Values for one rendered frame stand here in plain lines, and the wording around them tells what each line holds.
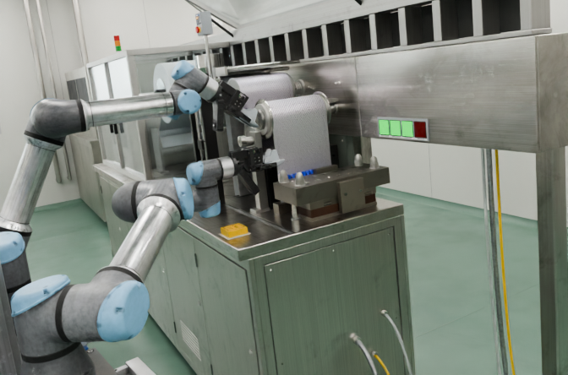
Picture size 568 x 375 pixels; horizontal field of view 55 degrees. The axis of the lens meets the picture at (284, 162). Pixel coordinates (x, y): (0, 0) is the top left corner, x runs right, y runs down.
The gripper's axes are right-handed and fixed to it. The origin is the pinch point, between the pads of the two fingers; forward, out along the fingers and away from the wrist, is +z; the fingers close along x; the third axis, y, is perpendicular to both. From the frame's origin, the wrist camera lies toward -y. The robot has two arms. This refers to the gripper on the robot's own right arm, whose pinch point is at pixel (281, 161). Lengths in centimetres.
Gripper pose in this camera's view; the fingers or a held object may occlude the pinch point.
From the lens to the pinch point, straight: 198.6
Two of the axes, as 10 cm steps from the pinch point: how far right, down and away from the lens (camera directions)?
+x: -4.8, -1.0, 8.7
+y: -1.1, -9.8, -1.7
